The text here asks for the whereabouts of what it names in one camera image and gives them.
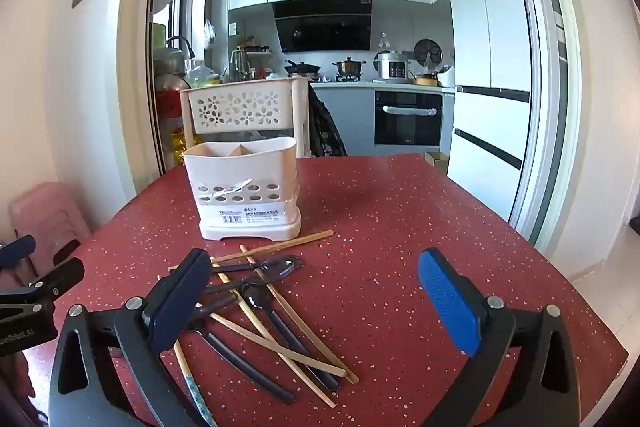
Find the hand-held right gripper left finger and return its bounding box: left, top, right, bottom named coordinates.
left=47, top=248, right=213, bottom=427

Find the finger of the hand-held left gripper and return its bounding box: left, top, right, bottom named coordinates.
left=0, top=257, right=86, bottom=314
left=0, top=234, right=37, bottom=271

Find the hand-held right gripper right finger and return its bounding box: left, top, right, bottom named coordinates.
left=418, top=248, right=582, bottom=427

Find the black handled metal spoon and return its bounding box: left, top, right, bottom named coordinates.
left=200, top=272, right=281, bottom=299
left=241, top=283, right=342, bottom=392
left=196, top=326, right=297, bottom=404
left=190, top=294, right=239, bottom=316
left=210, top=256, right=304, bottom=282

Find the beige plastic utensil holder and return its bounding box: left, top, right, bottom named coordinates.
left=182, top=137, right=304, bottom=240

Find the pink plastic stool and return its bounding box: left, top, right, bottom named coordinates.
left=9, top=182, right=94, bottom=290

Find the blue patterned wooden chopstick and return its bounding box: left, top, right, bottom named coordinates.
left=173, top=340, right=219, bottom=427

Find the black built-in oven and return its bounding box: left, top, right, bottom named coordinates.
left=373, top=90, right=444, bottom=148

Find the black patterned bag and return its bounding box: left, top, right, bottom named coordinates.
left=307, top=84, right=349, bottom=158

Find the silver rice cooker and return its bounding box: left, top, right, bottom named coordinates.
left=375, top=51, right=414, bottom=82

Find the white refrigerator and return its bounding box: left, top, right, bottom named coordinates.
left=439, top=0, right=532, bottom=224

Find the kitchen faucet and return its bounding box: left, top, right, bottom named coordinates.
left=166, top=35, right=196, bottom=60

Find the round black steamer rack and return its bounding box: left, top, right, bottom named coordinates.
left=413, top=38, right=444, bottom=75

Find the black wok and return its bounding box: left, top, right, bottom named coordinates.
left=284, top=60, right=322, bottom=78

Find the steel cooking pot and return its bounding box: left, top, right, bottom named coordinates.
left=333, top=57, right=367, bottom=78

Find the black range hood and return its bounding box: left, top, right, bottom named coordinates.
left=271, top=0, right=374, bottom=54

